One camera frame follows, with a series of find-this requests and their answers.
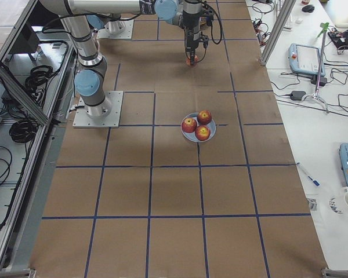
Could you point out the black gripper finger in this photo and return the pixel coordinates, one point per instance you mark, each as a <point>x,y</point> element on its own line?
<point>188,59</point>
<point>194,57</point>

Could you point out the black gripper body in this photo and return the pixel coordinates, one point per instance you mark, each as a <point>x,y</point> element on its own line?
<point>189,20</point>
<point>191,36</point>

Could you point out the red yellow apple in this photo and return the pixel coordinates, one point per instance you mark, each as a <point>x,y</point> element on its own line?
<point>191,61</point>

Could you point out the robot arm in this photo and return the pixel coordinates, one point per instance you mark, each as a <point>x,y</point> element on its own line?
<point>73,15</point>
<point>98,23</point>

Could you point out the red apple on plate back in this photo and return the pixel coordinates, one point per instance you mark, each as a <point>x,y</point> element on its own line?
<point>204,117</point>

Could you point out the red apple on plate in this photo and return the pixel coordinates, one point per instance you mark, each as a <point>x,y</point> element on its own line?
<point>202,133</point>
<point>204,117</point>
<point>189,125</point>

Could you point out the red apple on plate left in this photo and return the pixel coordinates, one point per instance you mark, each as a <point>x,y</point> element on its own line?
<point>189,125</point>

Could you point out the red apple on plate front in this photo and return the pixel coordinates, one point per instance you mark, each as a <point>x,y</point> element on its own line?
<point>202,133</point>

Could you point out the light blue plate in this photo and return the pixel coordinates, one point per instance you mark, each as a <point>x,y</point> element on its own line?
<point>191,136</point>

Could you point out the black power adapter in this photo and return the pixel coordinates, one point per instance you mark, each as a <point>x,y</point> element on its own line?
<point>297,95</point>

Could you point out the black computer mouse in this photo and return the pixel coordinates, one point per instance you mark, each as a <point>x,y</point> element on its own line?
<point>308,8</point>

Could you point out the silver tripod stand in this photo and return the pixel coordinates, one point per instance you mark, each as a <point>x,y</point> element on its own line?
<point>315,95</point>

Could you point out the white blue pen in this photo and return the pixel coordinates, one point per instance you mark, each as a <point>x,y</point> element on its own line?
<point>307,174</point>

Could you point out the small metal binder clip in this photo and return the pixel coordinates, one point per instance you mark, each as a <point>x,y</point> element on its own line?
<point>312,204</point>

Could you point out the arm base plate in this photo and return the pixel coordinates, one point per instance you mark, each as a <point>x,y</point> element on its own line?
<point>117,30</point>
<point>107,114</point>

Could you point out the aluminium frame post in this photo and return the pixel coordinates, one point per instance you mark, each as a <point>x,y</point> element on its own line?
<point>285,11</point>

